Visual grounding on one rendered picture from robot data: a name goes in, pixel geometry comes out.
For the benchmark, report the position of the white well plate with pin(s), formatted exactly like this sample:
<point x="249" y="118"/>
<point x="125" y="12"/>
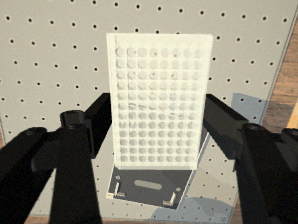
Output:
<point x="173" y="71"/>

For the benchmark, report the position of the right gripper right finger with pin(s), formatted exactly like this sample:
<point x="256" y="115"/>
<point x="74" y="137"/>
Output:
<point x="268" y="190"/>

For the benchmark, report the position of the grey perforated base plate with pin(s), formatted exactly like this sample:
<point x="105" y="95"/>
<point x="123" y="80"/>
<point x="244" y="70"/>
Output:
<point x="53" y="58"/>

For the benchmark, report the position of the dark grey rectangular plate holder frame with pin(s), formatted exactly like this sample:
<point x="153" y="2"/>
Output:
<point x="158" y="188"/>

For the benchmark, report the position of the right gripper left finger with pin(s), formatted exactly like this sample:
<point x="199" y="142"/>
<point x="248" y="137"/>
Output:
<point x="69" y="149"/>

